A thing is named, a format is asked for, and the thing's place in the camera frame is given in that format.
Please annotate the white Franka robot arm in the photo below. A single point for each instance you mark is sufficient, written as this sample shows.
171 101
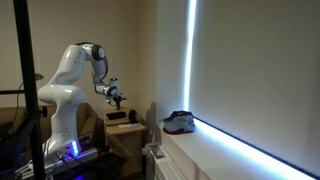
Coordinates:
66 96

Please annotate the brown wooden bed frame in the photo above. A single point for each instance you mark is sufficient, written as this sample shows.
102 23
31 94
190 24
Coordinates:
85 121

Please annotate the black lunchbox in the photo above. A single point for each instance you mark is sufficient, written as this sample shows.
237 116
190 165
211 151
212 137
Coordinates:
116 115

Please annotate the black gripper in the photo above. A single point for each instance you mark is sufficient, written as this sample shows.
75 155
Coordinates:
118 99

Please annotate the white window sill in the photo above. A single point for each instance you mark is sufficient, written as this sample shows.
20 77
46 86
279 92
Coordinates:
213 153

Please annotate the white slatted radiator heater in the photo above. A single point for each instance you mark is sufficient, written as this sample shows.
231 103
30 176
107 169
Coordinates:
163 165

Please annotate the wooden nightstand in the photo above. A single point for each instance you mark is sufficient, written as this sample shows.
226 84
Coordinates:
125 146

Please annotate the black tripod pole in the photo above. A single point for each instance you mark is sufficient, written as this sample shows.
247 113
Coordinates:
28 90

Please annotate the small black rounded object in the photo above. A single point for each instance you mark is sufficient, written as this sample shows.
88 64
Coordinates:
133 116

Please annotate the white paper sheet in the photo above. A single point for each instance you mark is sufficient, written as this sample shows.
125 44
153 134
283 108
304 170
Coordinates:
129 126

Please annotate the grey window roller blind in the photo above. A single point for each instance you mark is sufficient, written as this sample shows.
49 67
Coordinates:
256 76

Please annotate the silver robot base rail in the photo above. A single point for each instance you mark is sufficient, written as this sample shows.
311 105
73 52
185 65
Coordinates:
56 161

